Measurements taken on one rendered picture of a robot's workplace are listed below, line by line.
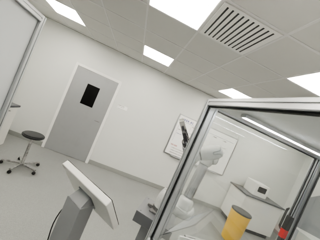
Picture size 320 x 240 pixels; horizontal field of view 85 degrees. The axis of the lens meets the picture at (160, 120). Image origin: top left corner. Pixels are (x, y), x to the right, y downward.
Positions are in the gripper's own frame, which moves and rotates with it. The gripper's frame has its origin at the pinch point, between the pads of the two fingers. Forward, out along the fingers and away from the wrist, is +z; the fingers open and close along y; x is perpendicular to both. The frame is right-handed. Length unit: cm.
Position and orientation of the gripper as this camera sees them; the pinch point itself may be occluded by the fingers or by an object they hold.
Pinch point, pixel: (182, 124)
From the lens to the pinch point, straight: 117.6
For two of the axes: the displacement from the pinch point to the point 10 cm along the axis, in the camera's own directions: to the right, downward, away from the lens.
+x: 9.6, -1.7, -2.1
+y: 0.5, -6.3, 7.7
